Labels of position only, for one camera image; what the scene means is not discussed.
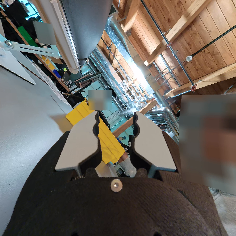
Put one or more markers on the black framed board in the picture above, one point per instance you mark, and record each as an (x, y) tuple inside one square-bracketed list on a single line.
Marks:
[(86, 81)]

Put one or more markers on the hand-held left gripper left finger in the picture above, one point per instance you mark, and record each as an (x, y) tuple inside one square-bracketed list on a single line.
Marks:
[(79, 147)]

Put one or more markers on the grey desk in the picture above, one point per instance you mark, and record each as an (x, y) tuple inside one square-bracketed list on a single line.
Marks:
[(27, 129)]

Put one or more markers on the printed paper sheet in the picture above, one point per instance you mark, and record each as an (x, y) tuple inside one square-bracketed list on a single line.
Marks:
[(55, 88)]

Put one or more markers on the yellow plastic bin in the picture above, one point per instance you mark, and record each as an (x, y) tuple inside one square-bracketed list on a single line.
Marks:
[(77, 116)]

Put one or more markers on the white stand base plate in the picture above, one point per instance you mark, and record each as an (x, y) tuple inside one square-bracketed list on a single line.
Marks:
[(14, 64)]

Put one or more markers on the person's right forearm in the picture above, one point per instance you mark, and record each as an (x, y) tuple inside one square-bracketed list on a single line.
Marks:
[(128, 166)]

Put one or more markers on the white ceiling sensor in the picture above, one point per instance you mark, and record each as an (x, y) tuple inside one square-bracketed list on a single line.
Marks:
[(188, 58)]

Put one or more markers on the silver ventilation duct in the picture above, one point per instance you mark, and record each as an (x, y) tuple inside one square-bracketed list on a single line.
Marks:
[(118, 36)]

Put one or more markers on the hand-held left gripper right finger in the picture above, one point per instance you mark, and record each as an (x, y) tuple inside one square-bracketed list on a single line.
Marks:
[(154, 147)]

